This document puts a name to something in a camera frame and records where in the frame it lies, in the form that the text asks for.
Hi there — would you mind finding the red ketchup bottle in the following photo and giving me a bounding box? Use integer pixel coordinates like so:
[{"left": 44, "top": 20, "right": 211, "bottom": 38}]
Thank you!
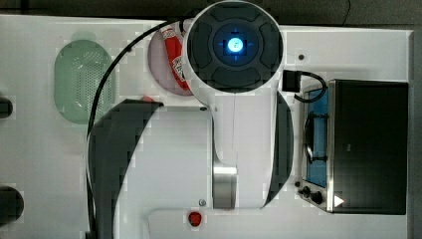
[{"left": 160, "top": 26, "right": 189, "bottom": 91}]

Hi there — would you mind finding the black silver toaster oven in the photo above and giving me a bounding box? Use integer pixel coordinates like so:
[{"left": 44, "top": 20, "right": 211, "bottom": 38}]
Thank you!
[{"left": 299, "top": 80, "right": 408, "bottom": 215}]

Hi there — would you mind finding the green perforated colander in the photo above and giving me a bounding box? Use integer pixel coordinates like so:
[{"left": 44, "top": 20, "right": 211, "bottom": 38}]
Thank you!
[{"left": 54, "top": 31, "right": 112, "bottom": 124}]

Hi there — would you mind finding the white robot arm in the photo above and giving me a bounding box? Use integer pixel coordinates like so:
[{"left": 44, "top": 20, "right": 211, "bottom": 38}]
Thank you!
[{"left": 88, "top": 0, "right": 287, "bottom": 239}]

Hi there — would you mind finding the black round mount lower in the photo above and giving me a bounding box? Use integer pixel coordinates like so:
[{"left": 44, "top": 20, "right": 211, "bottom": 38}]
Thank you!
[{"left": 0, "top": 186, "right": 24, "bottom": 226}]

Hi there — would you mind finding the black round mount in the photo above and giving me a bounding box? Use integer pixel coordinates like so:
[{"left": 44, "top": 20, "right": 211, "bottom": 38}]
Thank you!
[
  {"left": 0, "top": 97, "right": 13, "bottom": 119},
  {"left": 0, "top": 186, "right": 24, "bottom": 226}
]

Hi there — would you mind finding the dark red strawberry toy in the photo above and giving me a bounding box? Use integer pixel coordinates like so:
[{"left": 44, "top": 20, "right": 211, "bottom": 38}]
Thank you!
[{"left": 188, "top": 211, "right": 202, "bottom": 227}]

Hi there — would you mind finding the black round mount upper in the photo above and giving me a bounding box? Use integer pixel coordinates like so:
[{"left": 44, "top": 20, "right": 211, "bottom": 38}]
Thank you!
[{"left": 0, "top": 97, "right": 13, "bottom": 119}]

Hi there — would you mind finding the grey round plate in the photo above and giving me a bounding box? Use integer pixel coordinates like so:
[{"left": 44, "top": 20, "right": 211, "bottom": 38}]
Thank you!
[{"left": 147, "top": 23, "right": 192, "bottom": 97}]

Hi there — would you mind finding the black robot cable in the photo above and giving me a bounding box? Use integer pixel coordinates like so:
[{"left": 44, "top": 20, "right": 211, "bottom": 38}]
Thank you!
[{"left": 85, "top": 19, "right": 187, "bottom": 239}]

